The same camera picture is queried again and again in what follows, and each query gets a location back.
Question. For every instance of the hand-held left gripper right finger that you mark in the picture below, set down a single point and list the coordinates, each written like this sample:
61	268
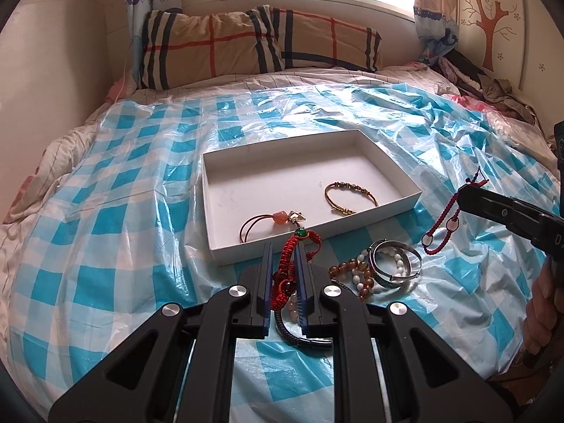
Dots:
300	293

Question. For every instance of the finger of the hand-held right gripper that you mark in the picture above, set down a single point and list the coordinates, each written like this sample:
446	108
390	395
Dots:
484	205

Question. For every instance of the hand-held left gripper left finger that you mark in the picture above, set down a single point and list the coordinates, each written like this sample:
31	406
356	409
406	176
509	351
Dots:
266	293

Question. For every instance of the plain silver bangle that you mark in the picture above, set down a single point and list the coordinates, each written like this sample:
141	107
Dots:
417	257

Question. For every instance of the engraved silver bangle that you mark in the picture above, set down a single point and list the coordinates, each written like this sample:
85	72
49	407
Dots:
387	283

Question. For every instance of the white cardboard box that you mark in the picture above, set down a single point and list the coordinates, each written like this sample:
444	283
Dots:
264	185

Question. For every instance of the person's right hand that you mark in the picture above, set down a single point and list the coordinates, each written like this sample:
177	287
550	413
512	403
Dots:
539	317

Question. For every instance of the pile of clothes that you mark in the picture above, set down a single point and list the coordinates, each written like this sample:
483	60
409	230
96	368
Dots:
489	83

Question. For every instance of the blue checkered plastic sheet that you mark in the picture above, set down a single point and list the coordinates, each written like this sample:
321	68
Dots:
132	211

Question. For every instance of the plaid pillow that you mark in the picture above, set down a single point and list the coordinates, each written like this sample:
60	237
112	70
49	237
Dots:
330	42
198	48

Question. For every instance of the pink cloth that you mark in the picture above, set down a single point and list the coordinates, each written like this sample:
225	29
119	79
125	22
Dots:
115	90

